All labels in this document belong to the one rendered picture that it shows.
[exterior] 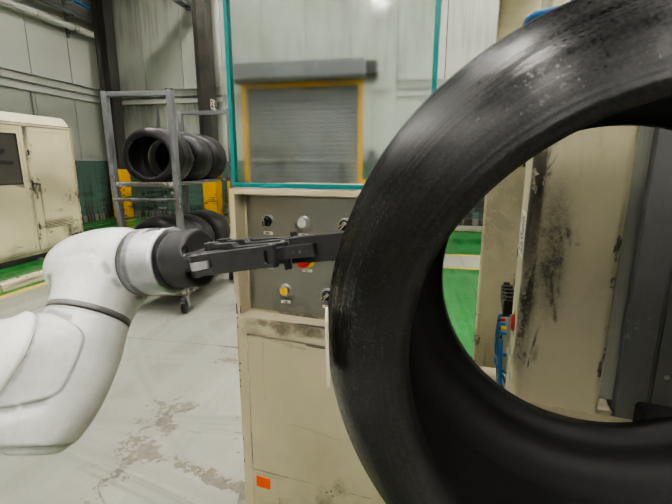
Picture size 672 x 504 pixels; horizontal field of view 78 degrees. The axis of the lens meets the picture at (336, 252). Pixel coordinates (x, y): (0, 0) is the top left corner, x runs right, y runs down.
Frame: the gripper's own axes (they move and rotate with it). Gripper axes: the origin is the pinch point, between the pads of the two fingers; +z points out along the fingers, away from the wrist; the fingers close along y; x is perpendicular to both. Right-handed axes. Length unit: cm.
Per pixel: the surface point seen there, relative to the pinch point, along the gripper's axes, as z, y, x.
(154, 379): -187, 143, 98
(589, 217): 31.5, 26.2, 3.2
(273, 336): -43, 56, 34
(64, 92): -818, 648, -280
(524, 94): 20.8, -11.7, -10.7
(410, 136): 12.8, -9.1, -9.6
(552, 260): 26.4, 26.2, 9.2
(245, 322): -51, 56, 29
